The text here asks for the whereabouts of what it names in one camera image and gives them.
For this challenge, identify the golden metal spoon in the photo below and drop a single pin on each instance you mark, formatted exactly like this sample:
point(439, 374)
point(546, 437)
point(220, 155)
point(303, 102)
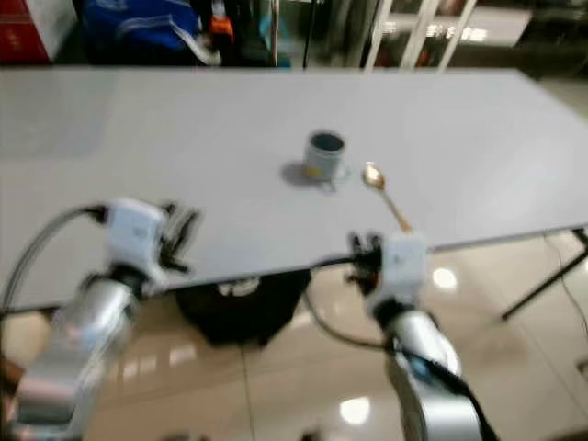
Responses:
point(373, 176)

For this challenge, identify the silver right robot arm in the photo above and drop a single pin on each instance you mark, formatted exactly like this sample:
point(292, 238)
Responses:
point(432, 386)

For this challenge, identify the black bag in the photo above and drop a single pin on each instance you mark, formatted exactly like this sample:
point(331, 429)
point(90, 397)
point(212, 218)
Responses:
point(239, 312)

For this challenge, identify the grey-blue ceramic mug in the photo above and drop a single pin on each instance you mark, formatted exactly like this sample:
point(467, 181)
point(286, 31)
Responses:
point(322, 161)

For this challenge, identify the orange and black object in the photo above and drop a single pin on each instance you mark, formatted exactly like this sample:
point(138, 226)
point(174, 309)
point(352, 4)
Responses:
point(220, 28)

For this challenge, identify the red and white box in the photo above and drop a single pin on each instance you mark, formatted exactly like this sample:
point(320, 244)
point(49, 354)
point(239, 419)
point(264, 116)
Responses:
point(23, 37)

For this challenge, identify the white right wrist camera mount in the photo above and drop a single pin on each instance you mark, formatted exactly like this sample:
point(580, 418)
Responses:
point(404, 262)

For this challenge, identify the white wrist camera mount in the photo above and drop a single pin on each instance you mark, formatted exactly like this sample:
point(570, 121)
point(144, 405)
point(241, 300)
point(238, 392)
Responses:
point(133, 230)
point(404, 262)

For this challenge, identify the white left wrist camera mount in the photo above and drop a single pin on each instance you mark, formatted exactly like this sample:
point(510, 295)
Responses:
point(133, 230)

